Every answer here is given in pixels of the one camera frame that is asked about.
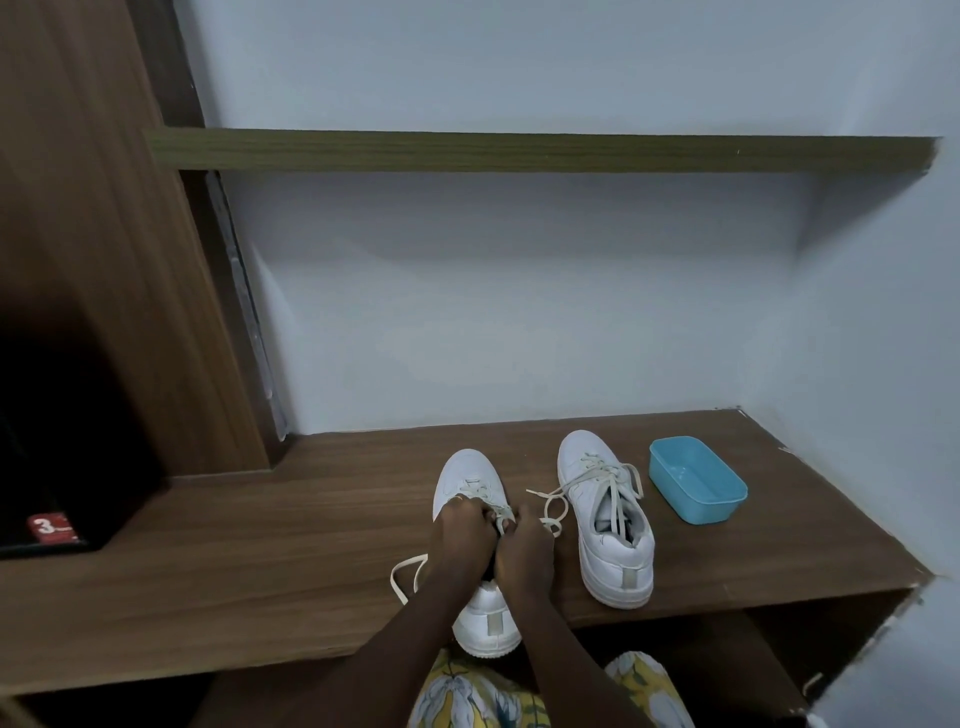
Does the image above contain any cream shoelace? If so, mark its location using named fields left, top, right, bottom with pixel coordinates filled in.
left=524, top=453, right=646, bottom=541
left=389, top=479, right=565, bottom=607

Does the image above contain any wooden wall shelf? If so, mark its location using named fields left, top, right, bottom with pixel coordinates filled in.
left=146, top=125, right=943, bottom=175

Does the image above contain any blue plastic basket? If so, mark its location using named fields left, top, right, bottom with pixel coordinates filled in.
left=648, top=436, right=750, bottom=526

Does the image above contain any person's right forearm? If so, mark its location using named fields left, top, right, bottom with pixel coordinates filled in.
left=509, top=592, right=654, bottom=728

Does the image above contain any person's left hand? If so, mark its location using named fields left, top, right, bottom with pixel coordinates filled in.
left=428, top=496, right=502, bottom=594

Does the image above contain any person's left forearm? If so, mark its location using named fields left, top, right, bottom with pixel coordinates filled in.
left=247, top=577, right=470, bottom=728

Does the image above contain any person's right hand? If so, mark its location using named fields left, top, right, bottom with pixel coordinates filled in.
left=493, top=500, right=560, bottom=609

